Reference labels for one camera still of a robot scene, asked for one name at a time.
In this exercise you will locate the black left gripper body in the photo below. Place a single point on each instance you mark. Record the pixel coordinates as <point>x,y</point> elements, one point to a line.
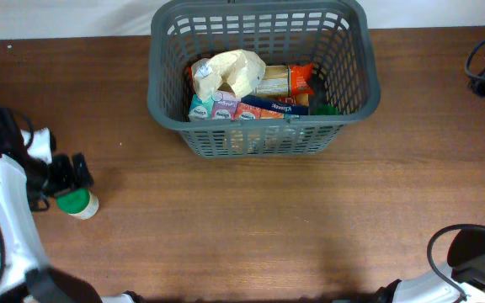
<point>61,174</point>

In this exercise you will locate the green lidded jar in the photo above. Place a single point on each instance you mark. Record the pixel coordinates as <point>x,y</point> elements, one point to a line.
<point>80,203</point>

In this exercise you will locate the blue tissue multipack box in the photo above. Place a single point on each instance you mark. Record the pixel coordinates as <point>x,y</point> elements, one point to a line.
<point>225,106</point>

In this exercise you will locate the beige food pouch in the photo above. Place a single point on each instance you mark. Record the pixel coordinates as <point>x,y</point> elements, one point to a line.
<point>241,71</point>

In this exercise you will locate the orange ended biscuit packet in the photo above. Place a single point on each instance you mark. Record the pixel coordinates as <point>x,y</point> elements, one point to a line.
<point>285,81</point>

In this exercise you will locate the orange coffee sachet bag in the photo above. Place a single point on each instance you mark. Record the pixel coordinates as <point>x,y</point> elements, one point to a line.
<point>299,100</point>

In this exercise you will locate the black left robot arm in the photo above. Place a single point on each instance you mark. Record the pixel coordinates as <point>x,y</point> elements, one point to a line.
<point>31,174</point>

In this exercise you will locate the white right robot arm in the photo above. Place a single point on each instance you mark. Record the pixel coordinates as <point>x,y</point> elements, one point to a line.
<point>460,279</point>

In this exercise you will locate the grey plastic basket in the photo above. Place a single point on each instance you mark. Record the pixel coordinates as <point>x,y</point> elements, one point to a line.
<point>332,35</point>

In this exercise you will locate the black table edge rail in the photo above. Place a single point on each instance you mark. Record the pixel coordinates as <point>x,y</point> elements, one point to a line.
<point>322,299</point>

